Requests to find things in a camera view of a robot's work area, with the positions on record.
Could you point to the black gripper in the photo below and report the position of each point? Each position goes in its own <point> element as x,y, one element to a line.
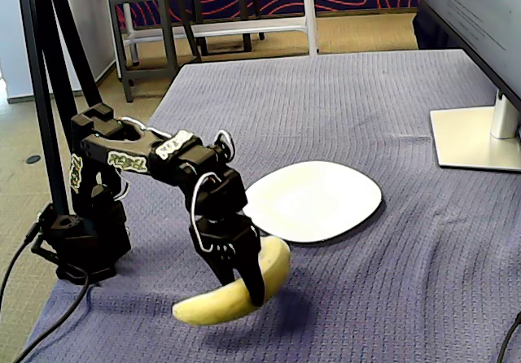
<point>230,244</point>

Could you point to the computer monitor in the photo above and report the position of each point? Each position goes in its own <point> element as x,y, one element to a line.
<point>480,13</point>

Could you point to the white plate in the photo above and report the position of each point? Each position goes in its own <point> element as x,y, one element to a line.
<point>317,200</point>

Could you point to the grey-purple knitted table cloth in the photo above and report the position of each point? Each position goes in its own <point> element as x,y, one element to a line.
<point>325,106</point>

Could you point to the dark chair legs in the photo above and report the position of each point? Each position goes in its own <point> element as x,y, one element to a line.
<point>243,9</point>

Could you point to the white metal table frame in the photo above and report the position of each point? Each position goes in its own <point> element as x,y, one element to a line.
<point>311,13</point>

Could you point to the small black floor disc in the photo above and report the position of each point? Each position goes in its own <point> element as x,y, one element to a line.
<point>33,159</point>

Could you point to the silver monitor stand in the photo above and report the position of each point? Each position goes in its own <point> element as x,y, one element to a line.
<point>464,139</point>

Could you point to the black robot arm with stickers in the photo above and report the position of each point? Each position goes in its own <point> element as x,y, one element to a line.
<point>97,216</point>

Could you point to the yellow banana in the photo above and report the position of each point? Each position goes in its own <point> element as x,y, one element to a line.
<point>211,308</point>

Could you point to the black tripod legs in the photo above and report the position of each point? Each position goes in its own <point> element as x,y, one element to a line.
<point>40,74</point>

